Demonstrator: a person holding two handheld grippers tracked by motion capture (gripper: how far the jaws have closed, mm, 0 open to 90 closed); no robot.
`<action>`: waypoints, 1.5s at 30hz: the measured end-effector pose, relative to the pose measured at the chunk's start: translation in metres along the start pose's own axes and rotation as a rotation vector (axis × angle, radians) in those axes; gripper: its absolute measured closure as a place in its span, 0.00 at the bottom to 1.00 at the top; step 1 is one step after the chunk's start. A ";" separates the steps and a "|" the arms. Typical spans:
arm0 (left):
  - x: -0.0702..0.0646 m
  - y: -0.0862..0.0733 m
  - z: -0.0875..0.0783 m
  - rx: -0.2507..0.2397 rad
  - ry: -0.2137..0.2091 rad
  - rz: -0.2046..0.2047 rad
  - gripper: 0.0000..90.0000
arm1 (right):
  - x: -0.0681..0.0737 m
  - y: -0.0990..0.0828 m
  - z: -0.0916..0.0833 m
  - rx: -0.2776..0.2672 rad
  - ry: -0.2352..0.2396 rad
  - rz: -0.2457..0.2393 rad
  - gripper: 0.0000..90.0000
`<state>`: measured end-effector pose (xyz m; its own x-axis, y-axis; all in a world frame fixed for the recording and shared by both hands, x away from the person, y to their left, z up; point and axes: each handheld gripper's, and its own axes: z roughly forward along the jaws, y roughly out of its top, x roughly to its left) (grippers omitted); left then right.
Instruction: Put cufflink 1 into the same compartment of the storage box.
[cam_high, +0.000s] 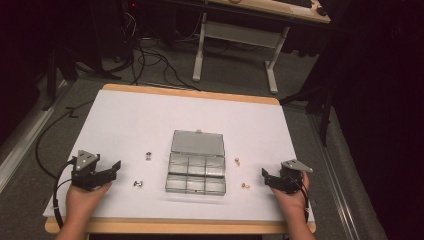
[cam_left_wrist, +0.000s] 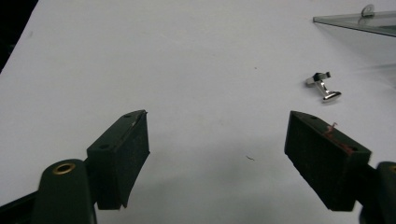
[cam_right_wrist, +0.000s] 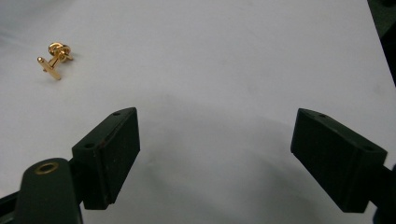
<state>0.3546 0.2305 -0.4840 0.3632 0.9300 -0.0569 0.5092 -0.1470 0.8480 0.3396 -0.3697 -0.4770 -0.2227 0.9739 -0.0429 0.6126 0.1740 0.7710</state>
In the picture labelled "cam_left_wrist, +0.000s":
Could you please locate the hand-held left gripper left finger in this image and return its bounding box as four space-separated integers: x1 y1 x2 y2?
86 109 151 210

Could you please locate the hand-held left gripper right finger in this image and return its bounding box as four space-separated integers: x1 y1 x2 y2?
284 110 373 213

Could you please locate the silver cufflink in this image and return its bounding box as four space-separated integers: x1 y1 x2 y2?
304 71 343 104

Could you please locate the clear plastic compartment box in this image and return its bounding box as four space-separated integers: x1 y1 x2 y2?
312 4 396 86

